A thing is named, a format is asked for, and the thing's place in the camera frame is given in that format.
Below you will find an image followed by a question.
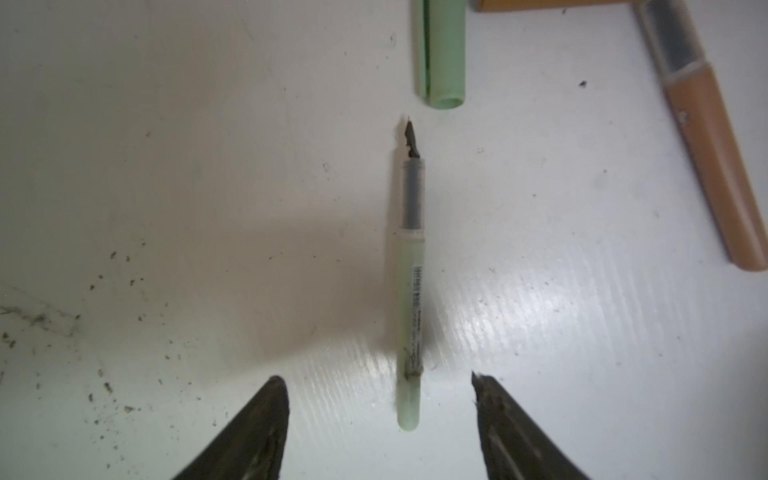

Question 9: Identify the orange pen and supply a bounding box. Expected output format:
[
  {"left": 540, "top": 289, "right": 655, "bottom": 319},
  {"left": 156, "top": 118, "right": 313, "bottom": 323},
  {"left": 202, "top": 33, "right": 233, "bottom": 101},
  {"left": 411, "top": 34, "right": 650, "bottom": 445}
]
[{"left": 635, "top": 1, "right": 767, "bottom": 272}]

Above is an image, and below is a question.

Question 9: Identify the orange pen cap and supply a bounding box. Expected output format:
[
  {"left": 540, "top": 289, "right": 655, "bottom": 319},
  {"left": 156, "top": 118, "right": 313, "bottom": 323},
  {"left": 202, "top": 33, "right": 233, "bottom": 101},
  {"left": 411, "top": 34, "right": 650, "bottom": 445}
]
[{"left": 477, "top": 0, "right": 632, "bottom": 13}]

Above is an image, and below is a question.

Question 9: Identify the green pen cap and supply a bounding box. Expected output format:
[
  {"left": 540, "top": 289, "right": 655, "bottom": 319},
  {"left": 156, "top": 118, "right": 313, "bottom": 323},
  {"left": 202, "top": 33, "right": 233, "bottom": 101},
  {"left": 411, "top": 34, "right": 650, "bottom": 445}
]
[{"left": 414, "top": 0, "right": 467, "bottom": 110}]

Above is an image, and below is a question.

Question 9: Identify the green pen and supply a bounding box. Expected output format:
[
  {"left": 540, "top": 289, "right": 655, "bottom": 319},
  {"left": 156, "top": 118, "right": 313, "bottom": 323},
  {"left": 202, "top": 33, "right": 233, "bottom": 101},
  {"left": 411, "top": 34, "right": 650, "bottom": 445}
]
[{"left": 395, "top": 120, "right": 425, "bottom": 432}]

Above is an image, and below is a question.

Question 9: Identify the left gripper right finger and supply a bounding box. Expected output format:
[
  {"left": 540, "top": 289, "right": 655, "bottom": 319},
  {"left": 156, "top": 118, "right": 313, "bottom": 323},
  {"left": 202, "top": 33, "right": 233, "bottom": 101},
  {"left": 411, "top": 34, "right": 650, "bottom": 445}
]
[{"left": 471, "top": 373, "right": 588, "bottom": 480}]

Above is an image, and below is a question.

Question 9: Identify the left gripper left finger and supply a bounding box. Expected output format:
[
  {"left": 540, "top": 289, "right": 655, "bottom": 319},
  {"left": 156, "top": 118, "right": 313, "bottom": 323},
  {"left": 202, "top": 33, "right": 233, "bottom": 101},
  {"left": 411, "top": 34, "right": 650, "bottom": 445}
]
[{"left": 175, "top": 376, "right": 290, "bottom": 480}]

